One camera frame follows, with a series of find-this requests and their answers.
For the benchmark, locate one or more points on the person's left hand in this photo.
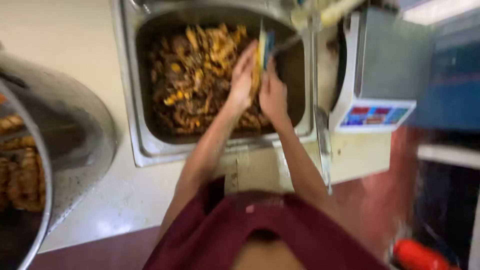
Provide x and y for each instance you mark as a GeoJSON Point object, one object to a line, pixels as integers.
{"type": "Point", "coordinates": [242, 80]}

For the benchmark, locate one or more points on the person's right hand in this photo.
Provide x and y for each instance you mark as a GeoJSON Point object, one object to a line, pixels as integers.
{"type": "Point", "coordinates": [273, 95]}

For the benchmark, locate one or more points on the person's left fingers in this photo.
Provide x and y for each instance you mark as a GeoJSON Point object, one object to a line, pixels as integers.
{"type": "Point", "coordinates": [248, 56]}

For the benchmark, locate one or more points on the person's right fingers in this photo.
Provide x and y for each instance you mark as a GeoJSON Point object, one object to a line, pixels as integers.
{"type": "Point", "coordinates": [270, 69]}

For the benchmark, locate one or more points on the yellow and blue food packet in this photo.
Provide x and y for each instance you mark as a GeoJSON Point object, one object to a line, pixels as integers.
{"type": "Point", "coordinates": [265, 50]}

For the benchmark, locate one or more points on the steel ladle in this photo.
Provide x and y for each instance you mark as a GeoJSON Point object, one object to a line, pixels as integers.
{"type": "Point", "coordinates": [287, 45]}

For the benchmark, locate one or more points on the rectangular steel food tray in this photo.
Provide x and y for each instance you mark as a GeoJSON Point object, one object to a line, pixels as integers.
{"type": "Point", "coordinates": [221, 82]}

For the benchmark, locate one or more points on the heap of fried snack mix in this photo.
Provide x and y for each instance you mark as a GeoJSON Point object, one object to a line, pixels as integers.
{"type": "Point", "coordinates": [198, 78]}

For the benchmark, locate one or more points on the white digital weighing scale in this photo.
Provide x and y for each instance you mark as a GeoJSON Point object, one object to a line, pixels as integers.
{"type": "Point", "coordinates": [378, 71]}

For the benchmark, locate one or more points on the person's maroon shirt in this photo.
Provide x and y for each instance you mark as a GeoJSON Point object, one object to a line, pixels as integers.
{"type": "Point", "coordinates": [262, 232]}

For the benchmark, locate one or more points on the blue plastic crate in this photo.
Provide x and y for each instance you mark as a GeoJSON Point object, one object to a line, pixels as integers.
{"type": "Point", "coordinates": [450, 78]}

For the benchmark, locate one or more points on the large round steel pot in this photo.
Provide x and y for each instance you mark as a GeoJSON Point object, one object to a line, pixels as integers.
{"type": "Point", "coordinates": [56, 150]}

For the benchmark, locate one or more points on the red plastic object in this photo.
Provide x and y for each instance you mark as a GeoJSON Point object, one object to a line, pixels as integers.
{"type": "Point", "coordinates": [420, 257]}

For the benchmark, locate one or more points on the fried brown snacks in pot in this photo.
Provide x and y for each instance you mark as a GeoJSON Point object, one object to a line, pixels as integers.
{"type": "Point", "coordinates": [20, 168]}

